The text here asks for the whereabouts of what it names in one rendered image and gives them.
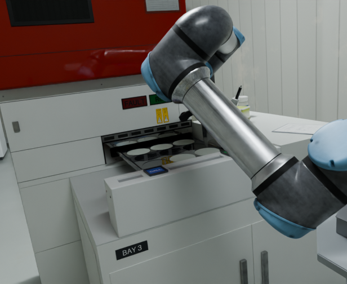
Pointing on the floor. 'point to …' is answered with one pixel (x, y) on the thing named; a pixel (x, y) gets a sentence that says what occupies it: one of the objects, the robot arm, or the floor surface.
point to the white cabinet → (207, 252)
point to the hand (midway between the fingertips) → (204, 143)
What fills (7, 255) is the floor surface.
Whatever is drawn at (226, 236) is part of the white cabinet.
